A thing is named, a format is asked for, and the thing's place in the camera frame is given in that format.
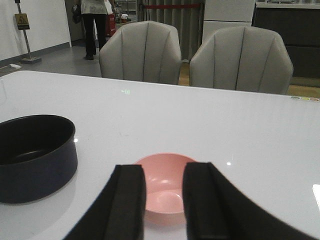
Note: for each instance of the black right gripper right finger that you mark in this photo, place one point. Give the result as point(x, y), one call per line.
point(215, 209)

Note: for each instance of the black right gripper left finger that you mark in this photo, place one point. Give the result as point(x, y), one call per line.
point(118, 211)

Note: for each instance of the pink bowl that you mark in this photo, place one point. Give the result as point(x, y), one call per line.
point(164, 179)

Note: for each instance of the dark blue saucepan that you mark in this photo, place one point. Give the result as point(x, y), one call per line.
point(37, 157)

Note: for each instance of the coloured sticker strip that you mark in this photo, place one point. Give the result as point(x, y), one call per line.
point(303, 98)

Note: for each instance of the right grey chair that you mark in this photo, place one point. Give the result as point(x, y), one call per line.
point(242, 58)

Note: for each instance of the grey chair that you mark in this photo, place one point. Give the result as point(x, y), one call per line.
point(145, 51)
point(242, 58)

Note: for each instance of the left grey chair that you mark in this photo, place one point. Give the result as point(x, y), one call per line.
point(145, 51)

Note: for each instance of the white power strip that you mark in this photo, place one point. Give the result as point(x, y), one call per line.
point(15, 66)

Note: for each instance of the red bin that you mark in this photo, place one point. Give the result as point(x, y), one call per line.
point(110, 25)

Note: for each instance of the white cabinet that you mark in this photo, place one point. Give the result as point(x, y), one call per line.
point(220, 14)

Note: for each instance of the dark sideboard counter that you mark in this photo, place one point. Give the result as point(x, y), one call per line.
point(299, 26)

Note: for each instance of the red barrier tape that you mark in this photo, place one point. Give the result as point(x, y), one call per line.
point(174, 6)

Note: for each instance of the yellow caution sign stand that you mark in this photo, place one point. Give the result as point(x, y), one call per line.
point(23, 25)

